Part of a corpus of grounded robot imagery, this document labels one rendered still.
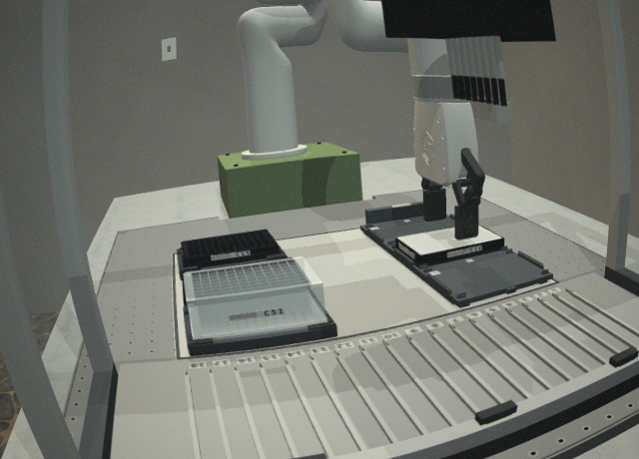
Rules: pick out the grey perforated base plate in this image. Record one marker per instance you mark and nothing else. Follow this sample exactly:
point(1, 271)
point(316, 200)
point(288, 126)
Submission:
point(582, 434)

